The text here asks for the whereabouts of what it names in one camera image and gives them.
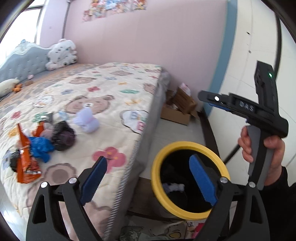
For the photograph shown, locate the orange foil snack bag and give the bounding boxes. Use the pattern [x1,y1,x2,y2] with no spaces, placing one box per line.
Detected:
[16,123,41,184]

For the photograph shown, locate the black plastic bag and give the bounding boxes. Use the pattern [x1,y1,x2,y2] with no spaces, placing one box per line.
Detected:
[51,121,76,151]
[9,151,21,172]

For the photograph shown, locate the blue rubber glove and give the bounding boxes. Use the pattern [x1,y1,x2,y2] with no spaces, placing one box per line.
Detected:
[29,137,55,163]

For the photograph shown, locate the orange peel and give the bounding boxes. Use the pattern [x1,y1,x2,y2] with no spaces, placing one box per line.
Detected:
[32,121,46,137]

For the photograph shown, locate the silver green foil wrapper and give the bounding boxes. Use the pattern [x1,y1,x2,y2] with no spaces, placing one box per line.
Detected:
[40,113,53,124]

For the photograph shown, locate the blue white candy wrapper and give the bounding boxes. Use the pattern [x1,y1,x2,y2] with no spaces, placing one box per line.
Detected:
[58,110,68,121]

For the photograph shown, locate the lavender yarn pompom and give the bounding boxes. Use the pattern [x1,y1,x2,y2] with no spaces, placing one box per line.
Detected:
[73,108,99,133]

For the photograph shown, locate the yellow rimmed trash bin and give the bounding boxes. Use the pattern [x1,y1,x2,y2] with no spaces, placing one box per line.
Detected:
[151,141,230,220]

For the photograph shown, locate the cardboard box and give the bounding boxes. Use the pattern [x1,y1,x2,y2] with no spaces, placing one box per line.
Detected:
[161,83,197,126]

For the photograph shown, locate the bear pattern quilt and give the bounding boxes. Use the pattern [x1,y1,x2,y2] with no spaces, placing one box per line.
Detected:
[1,63,169,236]

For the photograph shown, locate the white goose plush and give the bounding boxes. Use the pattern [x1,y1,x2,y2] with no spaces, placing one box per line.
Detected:
[0,78,23,97]

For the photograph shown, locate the blue tufted headboard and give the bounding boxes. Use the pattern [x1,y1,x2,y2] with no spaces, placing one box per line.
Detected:
[0,39,51,82]

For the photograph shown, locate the white plush bear toy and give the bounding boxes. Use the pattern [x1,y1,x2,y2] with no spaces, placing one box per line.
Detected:
[45,39,78,71]

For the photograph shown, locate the anime posters on wall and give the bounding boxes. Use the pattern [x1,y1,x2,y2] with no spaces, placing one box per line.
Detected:
[82,0,147,22]

